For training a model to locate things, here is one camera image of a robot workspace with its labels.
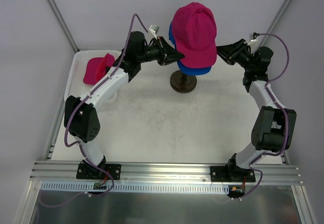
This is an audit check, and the blue cap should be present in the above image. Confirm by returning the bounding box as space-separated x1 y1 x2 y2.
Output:
168 23 212 76

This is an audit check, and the pink cap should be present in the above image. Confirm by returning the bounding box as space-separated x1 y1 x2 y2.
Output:
83 53 115 85
171 2 217 69

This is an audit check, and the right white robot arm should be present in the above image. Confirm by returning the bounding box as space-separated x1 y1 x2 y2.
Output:
210 39 297 182

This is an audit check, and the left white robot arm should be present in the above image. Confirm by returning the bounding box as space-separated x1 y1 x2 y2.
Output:
64 31 185 178

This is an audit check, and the white plastic basket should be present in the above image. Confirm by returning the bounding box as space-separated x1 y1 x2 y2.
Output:
64 50 121 101

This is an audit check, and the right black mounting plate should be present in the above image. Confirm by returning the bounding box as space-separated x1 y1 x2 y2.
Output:
210 166 256 183

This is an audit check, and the black mounting plate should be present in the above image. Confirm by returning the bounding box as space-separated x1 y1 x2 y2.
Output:
210 166 256 183
76 161 121 180

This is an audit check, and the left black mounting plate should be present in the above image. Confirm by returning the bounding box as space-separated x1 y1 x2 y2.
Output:
76 161 121 180

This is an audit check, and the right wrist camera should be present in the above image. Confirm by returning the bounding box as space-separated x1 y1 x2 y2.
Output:
248 32 259 47

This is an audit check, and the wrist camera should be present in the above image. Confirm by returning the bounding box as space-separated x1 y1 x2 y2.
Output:
248 32 259 47
148 24 159 39

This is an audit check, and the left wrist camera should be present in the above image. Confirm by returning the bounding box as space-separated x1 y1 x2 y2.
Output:
148 24 159 39

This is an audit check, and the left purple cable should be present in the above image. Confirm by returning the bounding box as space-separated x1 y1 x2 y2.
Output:
64 13 150 198

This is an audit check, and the purple cable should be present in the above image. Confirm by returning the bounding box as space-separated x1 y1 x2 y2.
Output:
253 32 291 207
64 13 150 198

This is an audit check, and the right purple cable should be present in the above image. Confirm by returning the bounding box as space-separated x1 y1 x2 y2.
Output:
253 32 291 207

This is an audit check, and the aluminium rail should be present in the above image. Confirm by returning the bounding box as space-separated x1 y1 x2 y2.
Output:
29 161 304 185

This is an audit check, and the white slotted cable duct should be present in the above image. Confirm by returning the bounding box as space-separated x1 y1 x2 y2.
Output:
39 181 229 195

